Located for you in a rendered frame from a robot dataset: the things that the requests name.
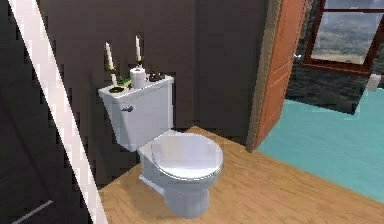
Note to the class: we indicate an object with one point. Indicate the small dark object on tank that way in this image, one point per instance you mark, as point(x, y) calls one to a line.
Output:
point(154, 77)

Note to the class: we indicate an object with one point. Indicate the green and yellow sponge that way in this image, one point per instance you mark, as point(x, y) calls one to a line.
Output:
point(125, 81)

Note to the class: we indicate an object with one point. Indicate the white framed dark shower door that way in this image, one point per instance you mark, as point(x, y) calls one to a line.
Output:
point(43, 126)

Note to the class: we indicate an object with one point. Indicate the white box shape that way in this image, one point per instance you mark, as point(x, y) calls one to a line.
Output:
point(373, 82)

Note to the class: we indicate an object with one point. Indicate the white candle in green holder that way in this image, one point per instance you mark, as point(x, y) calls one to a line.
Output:
point(138, 50)
point(110, 61)

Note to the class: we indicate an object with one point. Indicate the orange wooden room door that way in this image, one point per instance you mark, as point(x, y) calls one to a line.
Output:
point(278, 70)

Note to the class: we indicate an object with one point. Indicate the red framed window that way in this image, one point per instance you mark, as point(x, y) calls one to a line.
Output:
point(343, 36)

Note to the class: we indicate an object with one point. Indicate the white toilet paper roll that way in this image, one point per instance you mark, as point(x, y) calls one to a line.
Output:
point(137, 77)

